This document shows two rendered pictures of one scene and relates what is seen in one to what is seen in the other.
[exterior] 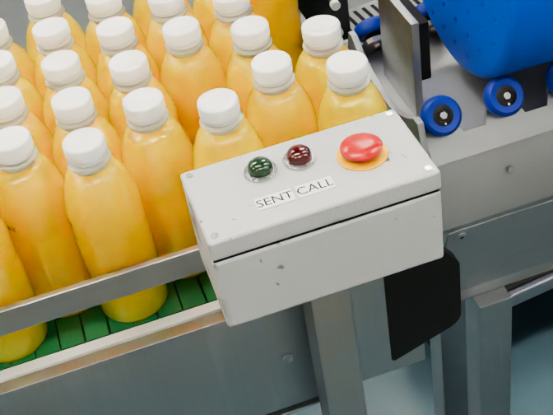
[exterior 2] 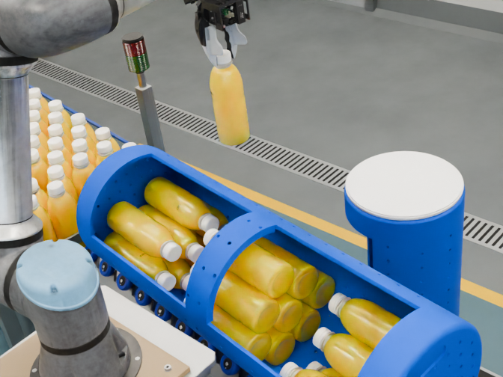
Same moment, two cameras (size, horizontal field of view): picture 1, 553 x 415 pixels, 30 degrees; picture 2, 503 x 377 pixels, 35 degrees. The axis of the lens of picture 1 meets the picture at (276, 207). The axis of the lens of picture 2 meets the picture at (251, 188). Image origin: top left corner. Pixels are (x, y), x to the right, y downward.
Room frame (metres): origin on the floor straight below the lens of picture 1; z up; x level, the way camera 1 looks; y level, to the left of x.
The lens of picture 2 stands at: (0.58, -1.73, 2.13)
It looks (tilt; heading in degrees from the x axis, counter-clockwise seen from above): 35 degrees down; 63
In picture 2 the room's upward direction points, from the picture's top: 8 degrees counter-clockwise
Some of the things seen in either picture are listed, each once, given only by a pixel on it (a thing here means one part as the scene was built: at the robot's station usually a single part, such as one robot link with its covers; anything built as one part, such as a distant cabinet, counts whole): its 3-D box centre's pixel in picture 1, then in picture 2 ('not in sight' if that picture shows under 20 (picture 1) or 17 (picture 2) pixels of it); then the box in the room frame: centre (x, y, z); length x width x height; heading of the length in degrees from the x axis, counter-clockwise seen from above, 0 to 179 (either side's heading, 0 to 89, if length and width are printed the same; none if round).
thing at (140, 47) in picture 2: not in sight; (134, 46); (1.28, 0.26, 1.23); 0.06 x 0.06 x 0.04
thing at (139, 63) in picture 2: not in sight; (137, 60); (1.28, 0.26, 1.18); 0.06 x 0.06 x 0.05
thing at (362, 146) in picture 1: (361, 148); not in sight; (0.68, -0.08, 1.11); 0.04 x 0.04 x 0.01
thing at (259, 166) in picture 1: (259, 166); not in sight; (0.68, 0.01, 1.11); 0.02 x 0.02 x 0.01
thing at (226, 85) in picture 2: not in sight; (228, 100); (1.25, -0.35, 1.32); 0.07 x 0.07 x 0.19
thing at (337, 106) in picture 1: (357, 154); (40, 235); (0.81, -0.09, 1.00); 0.07 x 0.07 x 0.19
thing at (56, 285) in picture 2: not in sight; (60, 290); (0.72, -0.73, 1.33); 0.13 x 0.12 x 0.14; 113
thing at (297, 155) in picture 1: (299, 154); not in sight; (0.69, -0.03, 1.11); 0.02 x 0.02 x 0.01
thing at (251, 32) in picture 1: (250, 32); (55, 171); (0.91, -0.01, 1.10); 0.04 x 0.04 x 0.02
